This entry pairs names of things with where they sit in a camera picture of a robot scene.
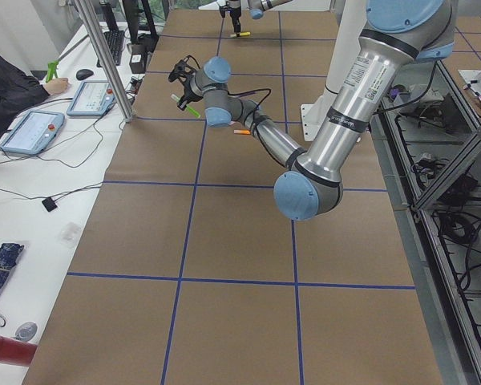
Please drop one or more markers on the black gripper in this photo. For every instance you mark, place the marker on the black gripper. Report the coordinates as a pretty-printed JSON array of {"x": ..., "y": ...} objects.
[
  {"x": 188, "y": 91},
  {"x": 235, "y": 10}
]

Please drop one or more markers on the yellow highlighter pen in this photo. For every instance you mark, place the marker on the yellow highlighter pen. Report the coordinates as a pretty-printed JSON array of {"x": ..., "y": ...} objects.
[{"x": 240, "y": 34}]

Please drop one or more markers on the green highlighter pen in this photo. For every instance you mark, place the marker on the green highlighter pen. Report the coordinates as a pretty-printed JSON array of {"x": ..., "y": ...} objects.
[{"x": 183, "y": 106}]

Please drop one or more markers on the orange highlighter pen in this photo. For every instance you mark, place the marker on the orange highlighter pen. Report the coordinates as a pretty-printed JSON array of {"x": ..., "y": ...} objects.
[{"x": 241, "y": 132}]

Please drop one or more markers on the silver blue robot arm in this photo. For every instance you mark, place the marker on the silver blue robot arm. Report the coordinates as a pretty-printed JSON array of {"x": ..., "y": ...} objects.
[
  {"x": 396, "y": 33},
  {"x": 256, "y": 8}
]

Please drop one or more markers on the person's black sleeved forearm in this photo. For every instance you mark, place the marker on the person's black sleeved forearm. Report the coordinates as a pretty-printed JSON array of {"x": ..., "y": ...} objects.
[{"x": 18, "y": 91}]

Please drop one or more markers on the person's hand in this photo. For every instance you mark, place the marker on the person's hand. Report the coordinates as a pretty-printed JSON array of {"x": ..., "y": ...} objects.
[{"x": 56, "y": 86}]

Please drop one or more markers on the black box with label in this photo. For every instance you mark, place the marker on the black box with label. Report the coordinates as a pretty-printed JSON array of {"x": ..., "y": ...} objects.
[{"x": 138, "y": 59}]

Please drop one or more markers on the black keyboard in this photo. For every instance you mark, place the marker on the black keyboard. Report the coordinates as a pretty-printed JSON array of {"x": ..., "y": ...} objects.
[{"x": 115, "y": 42}]

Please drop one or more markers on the far light blue teach pendant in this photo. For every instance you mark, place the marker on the far light blue teach pendant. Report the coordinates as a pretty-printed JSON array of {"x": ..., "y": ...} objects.
[{"x": 92, "y": 100}]

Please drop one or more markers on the light blue teach pendant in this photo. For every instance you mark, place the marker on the light blue teach pendant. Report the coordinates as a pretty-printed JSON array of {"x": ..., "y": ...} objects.
[
  {"x": 33, "y": 133},
  {"x": 92, "y": 100}
]

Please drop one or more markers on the black computer mouse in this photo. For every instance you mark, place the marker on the black computer mouse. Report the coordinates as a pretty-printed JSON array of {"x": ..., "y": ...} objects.
[{"x": 83, "y": 74}]

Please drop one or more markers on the near light blue teach pendant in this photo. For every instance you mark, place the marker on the near light blue teach pendant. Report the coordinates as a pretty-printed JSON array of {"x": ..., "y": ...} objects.
[{"x": 33, "y": 133}]

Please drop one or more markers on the small black box device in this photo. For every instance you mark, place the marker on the small black box device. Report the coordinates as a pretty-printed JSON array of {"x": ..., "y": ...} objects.
[{"x": 49, "y": 204}]

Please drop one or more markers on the clear plastic packet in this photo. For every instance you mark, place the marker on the clear plastic packet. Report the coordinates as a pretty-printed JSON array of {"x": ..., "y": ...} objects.
[{"x": 70, "y": 234}]

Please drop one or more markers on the round silver lid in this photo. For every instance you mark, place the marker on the round silver lid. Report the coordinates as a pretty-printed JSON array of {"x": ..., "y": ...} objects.
[{"x": 26, "y": 331}]

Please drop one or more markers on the red bottle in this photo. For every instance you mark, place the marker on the red bottle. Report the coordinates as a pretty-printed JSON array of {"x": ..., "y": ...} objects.
[{"x": 16, "y": 352}]

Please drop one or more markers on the aluminium frame post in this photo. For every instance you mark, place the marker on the aluminium frame post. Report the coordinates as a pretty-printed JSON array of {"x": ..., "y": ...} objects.
[{"x": 98, "y": 41}]

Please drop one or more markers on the green handled grabber tool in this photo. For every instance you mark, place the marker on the green handled grabber tool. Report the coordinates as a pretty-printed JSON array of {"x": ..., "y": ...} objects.
[{"x": 53, "y": 66}]

